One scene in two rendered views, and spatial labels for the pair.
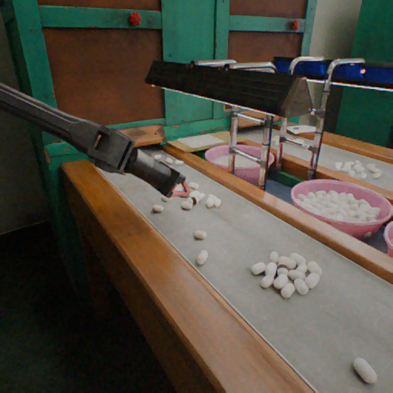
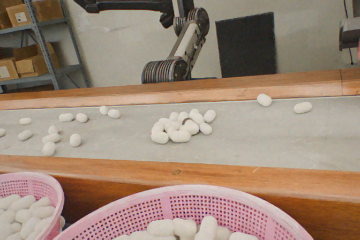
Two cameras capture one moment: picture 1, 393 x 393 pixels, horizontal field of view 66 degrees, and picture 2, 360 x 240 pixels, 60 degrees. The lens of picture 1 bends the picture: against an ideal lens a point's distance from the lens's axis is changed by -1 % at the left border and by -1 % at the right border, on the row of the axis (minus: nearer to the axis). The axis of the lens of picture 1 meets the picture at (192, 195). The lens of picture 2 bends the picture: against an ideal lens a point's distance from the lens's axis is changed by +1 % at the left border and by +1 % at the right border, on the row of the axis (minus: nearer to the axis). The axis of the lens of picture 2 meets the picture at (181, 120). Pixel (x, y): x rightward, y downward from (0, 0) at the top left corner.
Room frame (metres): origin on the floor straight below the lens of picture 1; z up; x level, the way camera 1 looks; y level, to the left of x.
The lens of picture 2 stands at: (0.95, -0.47, 0.97)
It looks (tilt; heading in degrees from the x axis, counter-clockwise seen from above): 21 degrees down; 149
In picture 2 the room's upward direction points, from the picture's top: 11 degrees counter-clockwise
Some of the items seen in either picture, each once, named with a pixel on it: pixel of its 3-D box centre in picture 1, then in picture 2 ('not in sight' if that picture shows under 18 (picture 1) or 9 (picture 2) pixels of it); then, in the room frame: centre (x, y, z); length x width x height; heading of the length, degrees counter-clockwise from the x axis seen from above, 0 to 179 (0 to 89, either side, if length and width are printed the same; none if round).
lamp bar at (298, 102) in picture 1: (206, 80); not in sight; (0.85, -0.04, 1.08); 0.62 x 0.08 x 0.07; 32
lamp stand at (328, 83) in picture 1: (315, 124); not in sight; (1.10, -0.44, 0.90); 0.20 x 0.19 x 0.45; 32
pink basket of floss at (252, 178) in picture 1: (238, 166); not in sight; (1.14, -0.18, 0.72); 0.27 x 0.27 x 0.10
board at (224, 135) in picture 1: (206, 140); not in sight; (1.33, -0.06, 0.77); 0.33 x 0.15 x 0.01; 122
